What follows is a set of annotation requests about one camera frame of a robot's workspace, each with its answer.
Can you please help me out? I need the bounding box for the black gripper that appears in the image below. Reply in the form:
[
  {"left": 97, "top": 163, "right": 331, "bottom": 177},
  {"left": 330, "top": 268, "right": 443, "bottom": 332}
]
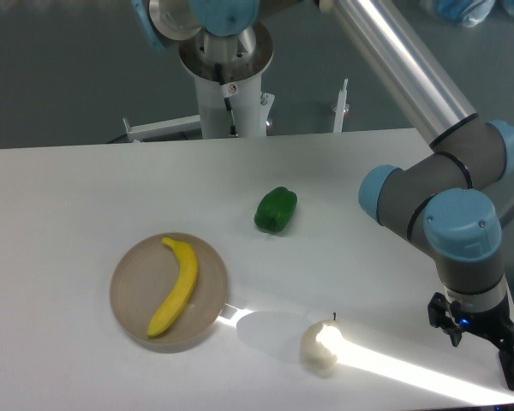
[{"left": 427, "top": 287, "right": 514, "bottom": 390}]

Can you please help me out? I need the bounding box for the yellow banana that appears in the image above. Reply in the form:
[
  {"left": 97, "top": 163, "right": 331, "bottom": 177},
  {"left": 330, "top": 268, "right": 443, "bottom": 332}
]
[{"left": 146, "top": 237, "right": 199, "bottom": 338}]

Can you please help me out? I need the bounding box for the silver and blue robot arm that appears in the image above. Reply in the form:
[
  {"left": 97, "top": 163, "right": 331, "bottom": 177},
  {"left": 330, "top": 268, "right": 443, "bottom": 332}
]
[{"left": 127, "top": 1, "right": 514, "bottom": 390}]

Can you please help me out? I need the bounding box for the beige round plate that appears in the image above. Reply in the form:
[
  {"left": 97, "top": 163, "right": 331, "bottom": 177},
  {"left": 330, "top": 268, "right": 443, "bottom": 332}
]
[{"left": 110, "top": 233, "right": 229, "bottom": 353}]

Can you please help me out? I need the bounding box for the green bell pepper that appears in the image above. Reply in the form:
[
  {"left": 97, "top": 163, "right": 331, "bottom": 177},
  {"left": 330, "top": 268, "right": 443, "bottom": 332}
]
[{"left": 254, "top": 187, "right": 298, "bottom": 234}]

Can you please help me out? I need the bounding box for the blue plastic bag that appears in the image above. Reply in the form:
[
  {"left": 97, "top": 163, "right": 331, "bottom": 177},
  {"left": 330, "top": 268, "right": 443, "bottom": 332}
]
[{"left": 419, "top": 0, "right": 514, "bottom": 28}]

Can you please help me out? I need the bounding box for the white right frame post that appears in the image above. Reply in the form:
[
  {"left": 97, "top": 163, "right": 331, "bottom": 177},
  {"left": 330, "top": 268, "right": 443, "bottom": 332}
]
[{"left": 332, "top": 78, "right": 350, "bottom": 134}]

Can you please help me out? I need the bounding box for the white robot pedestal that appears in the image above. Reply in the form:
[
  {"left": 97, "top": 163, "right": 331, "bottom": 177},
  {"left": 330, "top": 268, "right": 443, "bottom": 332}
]
[{"left": 194, "top": 74, "right": 276, "bottom": 140}]

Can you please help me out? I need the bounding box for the white left frame bracket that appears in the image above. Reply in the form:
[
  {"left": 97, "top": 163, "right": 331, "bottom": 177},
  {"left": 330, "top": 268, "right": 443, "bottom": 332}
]
[{"left": 123, "top": 115, "right": 200, "bottom": 141}]

